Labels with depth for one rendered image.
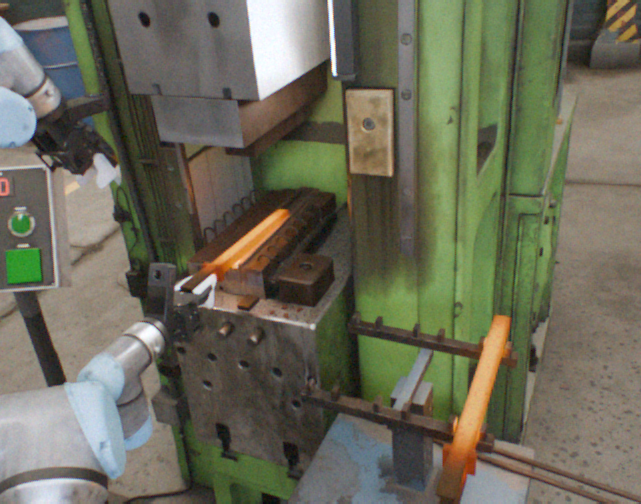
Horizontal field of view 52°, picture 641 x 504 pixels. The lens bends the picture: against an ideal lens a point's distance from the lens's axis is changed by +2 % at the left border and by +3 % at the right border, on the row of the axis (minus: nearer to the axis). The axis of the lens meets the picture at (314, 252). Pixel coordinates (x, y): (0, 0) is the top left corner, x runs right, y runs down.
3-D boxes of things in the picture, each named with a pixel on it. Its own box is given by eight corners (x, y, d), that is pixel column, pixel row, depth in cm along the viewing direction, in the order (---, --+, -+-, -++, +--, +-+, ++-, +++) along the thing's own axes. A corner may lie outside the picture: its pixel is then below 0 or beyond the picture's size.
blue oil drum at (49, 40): (86, 139, 553) (56, 29, 510) (29, 136, 572) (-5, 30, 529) (126, 118, 600) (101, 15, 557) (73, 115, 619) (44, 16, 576)
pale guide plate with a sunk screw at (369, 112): (391, 177, 129) (389, 92, 121) (349, 173, 132) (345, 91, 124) (394, 173, 131) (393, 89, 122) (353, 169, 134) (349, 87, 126)
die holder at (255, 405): (329, 480, 154) (313, 326, 133) (195, 440, 169) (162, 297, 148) (400, 342, 198) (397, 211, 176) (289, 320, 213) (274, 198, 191)
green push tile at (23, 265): (41, 281, 146) (39, 247, 146) (7, 284, 146) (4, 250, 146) (45, 281, 147) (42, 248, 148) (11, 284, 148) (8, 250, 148)
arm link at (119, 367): (80, 407, 111) (67, 366, 107) (122, 367, 120) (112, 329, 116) (117, 417, 108) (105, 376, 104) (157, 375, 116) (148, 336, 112)
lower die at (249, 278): (265, 299, 143) (261, 267, 139) (190, 286, 151) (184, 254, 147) (337, 218, 176) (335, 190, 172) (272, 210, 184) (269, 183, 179)
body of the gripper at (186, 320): (176, 320, 133) (139, 355, 123) (168, 285, 129) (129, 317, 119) (207, 327, 130) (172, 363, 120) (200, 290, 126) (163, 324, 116)
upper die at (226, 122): (244, 148, 126) (236, 100, 121) (159, 141, 134) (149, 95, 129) (328, 88, 158) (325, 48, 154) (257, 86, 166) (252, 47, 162)
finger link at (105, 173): (106, 202, 123) (76, 170, 116) (121, 179, 126) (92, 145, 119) (119, 203, 122) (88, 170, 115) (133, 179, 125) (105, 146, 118)
